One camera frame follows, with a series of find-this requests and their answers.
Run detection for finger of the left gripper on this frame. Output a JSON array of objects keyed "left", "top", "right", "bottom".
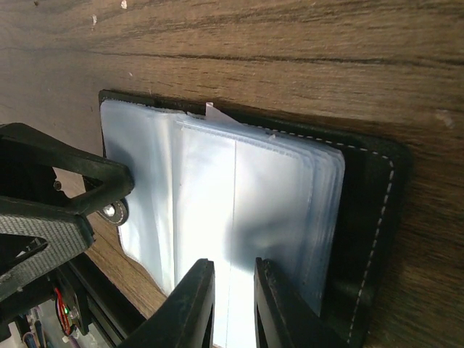
[
  {"left": 1, "top": 196, "right": 94, "bottom": 300},
  {"left": 1, "top": 123, "right": 133, "bottom": 215}
]

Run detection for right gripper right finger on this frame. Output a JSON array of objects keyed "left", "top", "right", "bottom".
[{"left": 254, "top": 257, "right": 348, "bottom": 347}]

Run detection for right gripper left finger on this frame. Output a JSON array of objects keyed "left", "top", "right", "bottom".
[{"left": 119, "top": 259, "right": 215, "bottom": 348}]

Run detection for black card holder wallet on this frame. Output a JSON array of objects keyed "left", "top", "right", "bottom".
[{"left": 99, "top": 90, "right": 413, "bottom": 347}]

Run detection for black aluminium front rail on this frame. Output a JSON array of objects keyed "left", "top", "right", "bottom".
[{"left": 14, "top": 253, "right": 149, "bottom": 348}]

